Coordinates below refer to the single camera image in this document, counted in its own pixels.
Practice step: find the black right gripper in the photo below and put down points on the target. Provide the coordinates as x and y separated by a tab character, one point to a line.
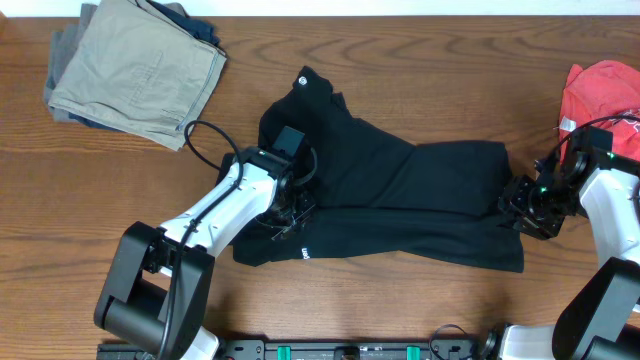
513	194

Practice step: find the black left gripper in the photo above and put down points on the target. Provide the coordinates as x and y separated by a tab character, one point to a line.
308	206

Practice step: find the red printed t-shirt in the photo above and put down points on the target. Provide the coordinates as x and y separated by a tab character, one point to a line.
604	89

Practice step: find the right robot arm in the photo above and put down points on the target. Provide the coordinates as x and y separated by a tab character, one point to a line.
603	187

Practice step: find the black t-shirt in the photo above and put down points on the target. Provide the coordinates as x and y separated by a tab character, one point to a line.
377	193

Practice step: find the khaki folded trousers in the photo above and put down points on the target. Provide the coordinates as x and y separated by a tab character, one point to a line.
137	71

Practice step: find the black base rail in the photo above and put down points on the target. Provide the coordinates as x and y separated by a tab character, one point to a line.
444	344

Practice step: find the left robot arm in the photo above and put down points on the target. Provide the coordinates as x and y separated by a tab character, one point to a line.
156	291

